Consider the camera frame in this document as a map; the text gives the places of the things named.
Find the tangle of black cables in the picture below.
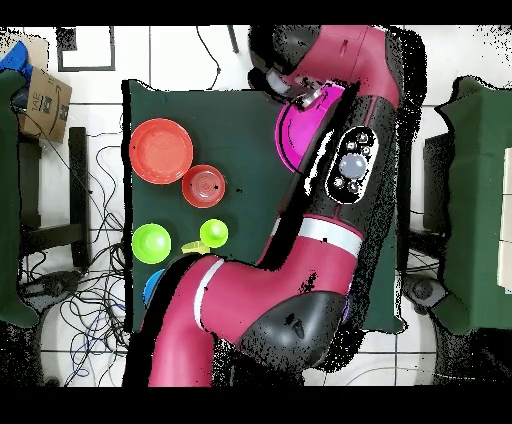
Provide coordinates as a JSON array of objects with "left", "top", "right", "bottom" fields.
[{"left": 17, "top": 131, "right": 133, "bottom": 387}]

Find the cardboard box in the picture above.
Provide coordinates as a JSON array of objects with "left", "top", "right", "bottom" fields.
[{"left": 17, "top": 66, "right": 73, "bottom": 144}]

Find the lime green cup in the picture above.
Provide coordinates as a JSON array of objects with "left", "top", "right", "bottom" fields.
[{"left": 198, "top": 218, "right": 230, "bottom": 250}]

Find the small green bowl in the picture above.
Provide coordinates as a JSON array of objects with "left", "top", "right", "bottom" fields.
[{"left": 130, "top": 222, "right": 173, "bottom": 266}]

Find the dark green tablecloth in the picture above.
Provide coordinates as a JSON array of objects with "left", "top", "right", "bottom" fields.
[{"left": 121, "top": 78, "right": 411, "bottom": 334}]

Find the white box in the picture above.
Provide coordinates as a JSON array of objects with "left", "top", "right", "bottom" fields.
[{"left": 496, "top": 146, "right": 512, "bottom": 295}]

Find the black cable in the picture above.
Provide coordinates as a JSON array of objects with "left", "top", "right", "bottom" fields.
[{"left": 195, "top": 25, "right": 222, "bottom": 91}]

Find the yellow cup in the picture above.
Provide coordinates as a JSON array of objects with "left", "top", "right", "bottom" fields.
[{"left": 180, "top": 240, "right": 212, "bottom": 256}]

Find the large magenta bowl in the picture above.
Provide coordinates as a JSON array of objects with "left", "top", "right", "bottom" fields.
[{"left": 274, "top": 82, "right": 348, "bottom": 176}]

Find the blue object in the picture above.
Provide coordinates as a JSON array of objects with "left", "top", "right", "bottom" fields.
[{"left": 0, "top": 39, "right": 33, "bottom": 81}]

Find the blue bowl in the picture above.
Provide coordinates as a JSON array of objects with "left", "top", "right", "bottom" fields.
[{"left": 142, "top": 268, "right": 167, "bottom": 307}]

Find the small orange bowl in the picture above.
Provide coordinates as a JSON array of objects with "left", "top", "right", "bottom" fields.
[{"left": 180, "top": 164, "right": 227, "bottom": 210}]

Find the green cloth side table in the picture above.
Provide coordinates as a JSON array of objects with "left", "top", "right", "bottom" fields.
[
  {"left": 433, "top": 76, "right": 512, "bottom": 336},
  {"left": 0, "top": 69, "right": 41, "bottom": 329}
]

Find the dark grey pedestal leg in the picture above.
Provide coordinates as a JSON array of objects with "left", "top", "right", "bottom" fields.
[
  {"left": 401, "top": 271, "right": 449, "bottom": 317},
  {"left": 17, "top": 269, "right": 83, "bottom": 305}
]

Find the black chair frame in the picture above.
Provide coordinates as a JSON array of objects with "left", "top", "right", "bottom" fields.
[{"left": 17, "top": 126, "right": 91, "bottom": 270}]

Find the black square floor frame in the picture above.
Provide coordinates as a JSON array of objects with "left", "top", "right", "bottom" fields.
[{"left": 56, "top": 25, "right": 116, "bottom": 73}]

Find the large orange bowl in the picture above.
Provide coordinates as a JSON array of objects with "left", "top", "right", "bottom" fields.
[{"left": 128, "top": 117, "right": 195, "bottom": 186}]

